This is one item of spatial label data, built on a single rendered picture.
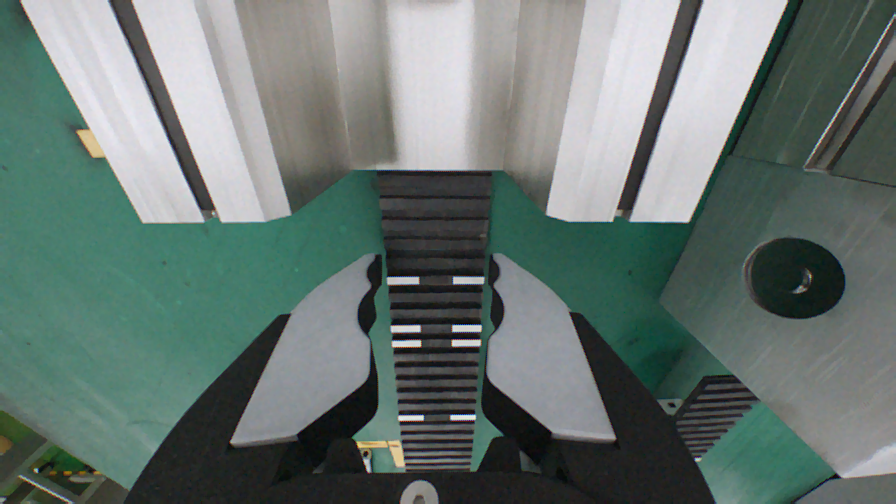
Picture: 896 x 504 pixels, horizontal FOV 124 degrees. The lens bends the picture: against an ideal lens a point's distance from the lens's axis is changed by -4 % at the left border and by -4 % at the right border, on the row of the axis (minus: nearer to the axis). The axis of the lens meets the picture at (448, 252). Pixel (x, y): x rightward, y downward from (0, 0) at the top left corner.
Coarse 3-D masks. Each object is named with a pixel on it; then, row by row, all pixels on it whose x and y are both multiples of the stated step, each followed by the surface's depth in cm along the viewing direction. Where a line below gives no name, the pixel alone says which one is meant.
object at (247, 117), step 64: (64, 0) 3; (128, 0) 3; (192, 0) 3; (256, 0) 4; (320, 0) 6; (384, 0) 6; (448, 0) 6; (512, 0) 6; (576, 0) 3; (640, 0) 3; (704, 0) 3; (768, 0) 3; (64, 64) 3; (128, 64) 3; (192, 64) 3; (256, 64) 4; (320, 64) 6; (384, 64) 7; (448, 64) 7; (512, 64) 7; (576, 64) 4; (640, 64) 3; (704, 64) 3; (128, 128) 4; (192, 128) 4; (256, 128) 4; (320, 128) 6; (384, 128) 7; (448, 128) 7; (512, 128) 7; (576, 128) 4; (640, 128) 4; (704, 128) 4; (128, 192) 4; (192, 192) 4; (256, 192) 4; (320, 192) 6; (576, 192) 4; (640, 192) 4
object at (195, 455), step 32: (256, 352) 7; (224, 384) 6; (256, 384) 6; (192, 416) 5; (224, 416) 5; (160, 448) 5; (192, 448) 5; (224, 448) 5; (256, 448) 5; (288, 448) 5; (160, 480) 4; (192, 480) 4; (224, 480) 4; (256, 480) 4
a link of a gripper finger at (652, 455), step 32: (576, 320) 8; (608, 352) 7; (608, 384) 6; (640, 384) 6; (608, 416) 5; (640, 416) 5; (576, 448) 5; (608, 448) 5; (640, 448) 5; (672, 448) 5; (576, 480) 4; (608, 480) 5; (640, 480) 4; (672, 480) 4; (704, 480) 4
